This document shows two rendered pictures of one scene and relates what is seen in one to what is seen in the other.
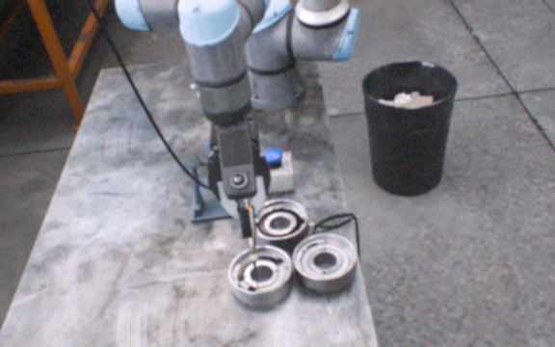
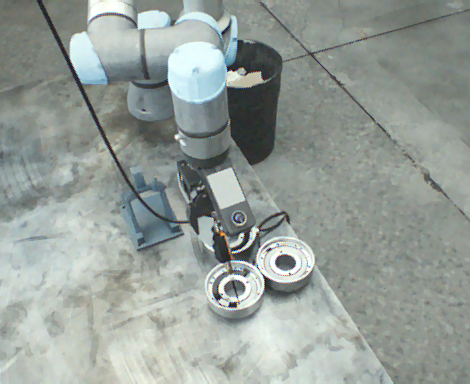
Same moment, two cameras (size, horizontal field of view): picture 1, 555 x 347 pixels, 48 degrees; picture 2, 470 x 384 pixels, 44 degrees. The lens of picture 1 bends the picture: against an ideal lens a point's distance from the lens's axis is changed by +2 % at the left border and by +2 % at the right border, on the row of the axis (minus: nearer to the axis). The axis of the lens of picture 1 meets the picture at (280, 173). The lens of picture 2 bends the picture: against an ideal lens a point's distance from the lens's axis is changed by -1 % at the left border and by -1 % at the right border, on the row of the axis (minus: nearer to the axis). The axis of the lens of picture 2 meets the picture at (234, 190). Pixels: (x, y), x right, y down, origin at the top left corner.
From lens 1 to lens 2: 33 cm
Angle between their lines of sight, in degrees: 18
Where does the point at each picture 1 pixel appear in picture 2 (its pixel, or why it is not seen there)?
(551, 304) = (389, 235)
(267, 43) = not seen: hidden behind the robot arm
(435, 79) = (257, 54)
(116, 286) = (93, 332)
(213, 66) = (208, 118)
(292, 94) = not seen: hidden behind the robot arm
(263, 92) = (151, 104)
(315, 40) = not seen: hidden behind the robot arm
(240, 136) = (227, 175)
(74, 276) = (45, 331)
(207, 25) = (207, 83)
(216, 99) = (207, 147)
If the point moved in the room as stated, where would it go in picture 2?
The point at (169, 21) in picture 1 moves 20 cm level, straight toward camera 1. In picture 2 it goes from (132, 74) to (205, 148)
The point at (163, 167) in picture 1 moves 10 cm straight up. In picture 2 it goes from (78, 199) to (67, 165)
